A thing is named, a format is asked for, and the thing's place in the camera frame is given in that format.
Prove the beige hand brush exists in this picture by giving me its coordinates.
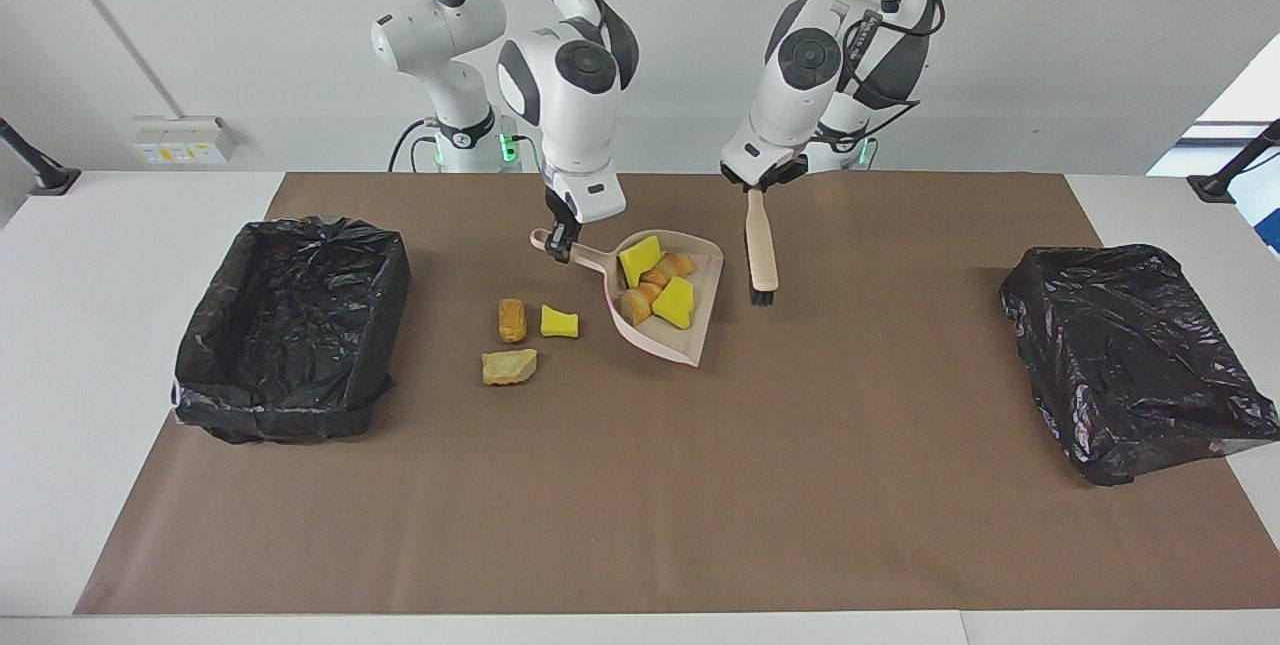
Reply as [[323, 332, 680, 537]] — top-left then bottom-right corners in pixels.
[[745, 187, 779, 308]]

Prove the orange striped croissant piece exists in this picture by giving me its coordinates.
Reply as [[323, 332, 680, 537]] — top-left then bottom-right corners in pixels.
[[645, 252, 698, 289]]

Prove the pale tan stone chunk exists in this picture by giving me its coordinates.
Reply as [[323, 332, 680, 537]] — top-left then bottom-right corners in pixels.
[[481, 348, 539, 387]]

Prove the beige plastic dustpan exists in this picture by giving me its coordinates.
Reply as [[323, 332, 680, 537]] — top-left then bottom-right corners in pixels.
[[530, 228, 725, 368]]

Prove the black bag lined bin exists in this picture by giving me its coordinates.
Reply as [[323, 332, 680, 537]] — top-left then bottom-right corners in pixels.
[[173, 215, 413, 444], [1000, 244, 1280, 486]]

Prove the brown table mat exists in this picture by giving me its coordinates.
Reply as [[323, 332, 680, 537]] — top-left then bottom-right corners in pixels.
[[75, 172, 1280, 616]]

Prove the black clamp stand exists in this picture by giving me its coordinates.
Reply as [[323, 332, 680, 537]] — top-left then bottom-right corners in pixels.
[[0, 118, 81, 196], [1187, 118, 1280, 204]]

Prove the black base cable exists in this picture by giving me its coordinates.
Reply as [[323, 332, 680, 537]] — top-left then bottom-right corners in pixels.
[[388, 118, 441, 174]]

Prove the white wall socket box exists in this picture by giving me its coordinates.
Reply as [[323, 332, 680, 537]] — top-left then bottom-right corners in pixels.
[[133, 115, 238, 166]]

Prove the white wall conduit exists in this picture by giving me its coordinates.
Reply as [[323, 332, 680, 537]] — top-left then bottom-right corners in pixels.
[[38, 0, 181, 118]]

